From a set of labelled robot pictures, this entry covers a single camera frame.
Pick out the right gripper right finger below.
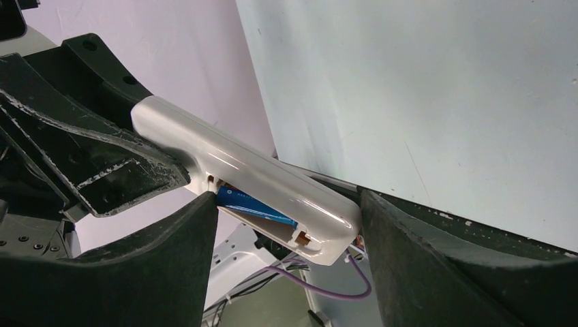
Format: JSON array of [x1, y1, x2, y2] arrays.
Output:
[[359, 189, 577, 326]]

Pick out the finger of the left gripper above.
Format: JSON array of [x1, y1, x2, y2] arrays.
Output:
[[1, 54, 189, 217], [25, 33, 152, 131]]

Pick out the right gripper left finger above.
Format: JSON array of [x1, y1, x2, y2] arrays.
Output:
[[1, 191, 218, 326]]

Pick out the blue AAA battery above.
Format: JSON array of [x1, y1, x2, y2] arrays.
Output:
[[216, 185, 297, 230]]

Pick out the white AC remote control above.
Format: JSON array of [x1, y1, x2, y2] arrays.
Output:
[[131, 96, 362, 266]]

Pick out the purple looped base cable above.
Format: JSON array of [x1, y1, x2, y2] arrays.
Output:
[[264, 255, 373, 300]]

